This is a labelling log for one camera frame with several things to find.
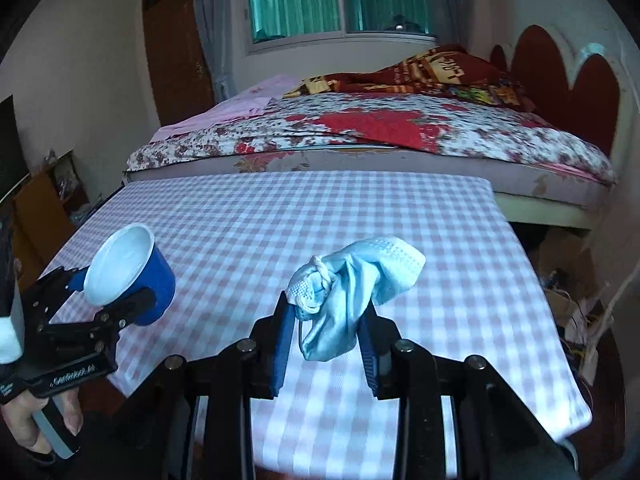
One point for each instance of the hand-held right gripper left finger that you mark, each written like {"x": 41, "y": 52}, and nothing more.
{"x": 282, "y": 340}

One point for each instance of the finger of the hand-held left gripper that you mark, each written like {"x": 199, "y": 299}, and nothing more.
{"x": 120, "y": 310}
{"x": 55, "y": 290}

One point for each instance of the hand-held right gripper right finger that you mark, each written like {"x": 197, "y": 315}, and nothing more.
{"x": 370, "y": 357}

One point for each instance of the blue cup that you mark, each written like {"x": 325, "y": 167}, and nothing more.
{"x": 160, "y": 285}

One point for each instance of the light blue face mask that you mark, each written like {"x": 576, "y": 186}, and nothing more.
{"x": 360, "y": 280}

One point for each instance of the person's left hand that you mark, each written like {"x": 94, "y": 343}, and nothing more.
{"x": 17, "y": 420}

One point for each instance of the wooden television stand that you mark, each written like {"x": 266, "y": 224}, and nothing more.
{"x": 45, "y": 220}

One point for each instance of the black television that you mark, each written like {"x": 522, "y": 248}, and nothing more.
{"x": 12, "y": 150}

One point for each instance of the floral quilt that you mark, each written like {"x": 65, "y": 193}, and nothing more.
{"x": 450, "y": 140}

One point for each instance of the pink sheet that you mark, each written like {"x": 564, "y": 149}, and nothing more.
{"x": 240, "y": 105}

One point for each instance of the bed with red headboard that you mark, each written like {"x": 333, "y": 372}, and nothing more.
{"x": 550, "y": 195}

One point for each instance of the brown door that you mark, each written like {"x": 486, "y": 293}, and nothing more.
{"x": 175, "y": 50}

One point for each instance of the red printed blanket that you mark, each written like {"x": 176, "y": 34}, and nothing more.
{"x": 425, "y": 72}

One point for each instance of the grey curtain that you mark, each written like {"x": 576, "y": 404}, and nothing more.
{"x": 450, "y": 0}
{"x": 215, "y": 25}

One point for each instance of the small dark object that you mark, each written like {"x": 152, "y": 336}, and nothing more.
{"x": 400, "y": 22}

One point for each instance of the green tinted window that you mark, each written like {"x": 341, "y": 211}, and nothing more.
{"x": 300, "y": 0}

